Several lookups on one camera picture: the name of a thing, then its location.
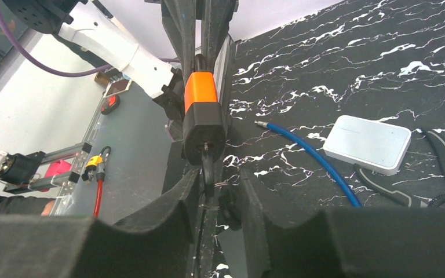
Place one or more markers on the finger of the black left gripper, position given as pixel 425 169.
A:
pixel 216 15
pixel 179 21

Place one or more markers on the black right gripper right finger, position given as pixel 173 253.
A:
pixel 282 240

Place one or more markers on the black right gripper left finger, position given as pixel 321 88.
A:
pixel 152 242

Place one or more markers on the black padlock keys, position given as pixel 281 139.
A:
pixel 220 196

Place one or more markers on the orange black padlock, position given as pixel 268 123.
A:
pixel 203 128

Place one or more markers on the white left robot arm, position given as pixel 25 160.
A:
pixel 89 24

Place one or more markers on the black flat box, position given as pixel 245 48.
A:
pixel 233 247

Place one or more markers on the black grey pliers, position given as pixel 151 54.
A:
pixel 421 181

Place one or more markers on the white rectangular box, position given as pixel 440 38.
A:
pixel 373 145

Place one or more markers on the red black round button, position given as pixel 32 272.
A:
pixel 110 104

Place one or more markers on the aluminium frame rail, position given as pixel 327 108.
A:
pixel 42 183

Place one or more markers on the blue cable lock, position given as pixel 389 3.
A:
pixel 298 170

